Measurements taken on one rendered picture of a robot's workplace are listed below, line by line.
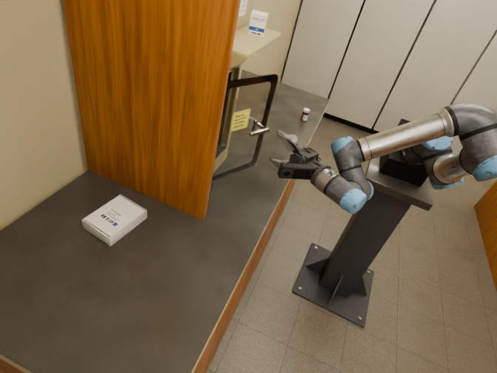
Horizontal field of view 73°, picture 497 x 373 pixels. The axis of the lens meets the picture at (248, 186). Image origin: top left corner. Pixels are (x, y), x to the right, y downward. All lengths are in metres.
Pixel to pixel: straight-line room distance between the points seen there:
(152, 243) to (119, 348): 0.33
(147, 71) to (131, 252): 0.54
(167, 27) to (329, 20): 3.23
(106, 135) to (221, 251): 0.55
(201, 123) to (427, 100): 3.47
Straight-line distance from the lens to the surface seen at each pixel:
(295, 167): 1.04
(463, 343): 2.68
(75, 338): 0.98
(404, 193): 1.72
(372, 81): 4.15
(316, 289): 2.32
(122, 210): 1.17
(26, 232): 1.22
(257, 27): 1.13
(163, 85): 1.00
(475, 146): 1.18
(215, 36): 0.88
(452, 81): 4.18
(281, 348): 2.07
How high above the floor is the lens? 1.81
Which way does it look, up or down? 39 degrees down
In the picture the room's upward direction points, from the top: 14 degrees clockwise
